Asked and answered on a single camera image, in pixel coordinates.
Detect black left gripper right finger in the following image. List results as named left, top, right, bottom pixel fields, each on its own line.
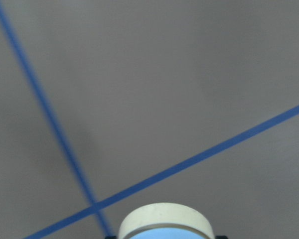
left=214, top=235, right=226, bottom=239

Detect blue tape grid lines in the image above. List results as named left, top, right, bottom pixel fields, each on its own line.
left=0, top=3, right=299, bottom=239

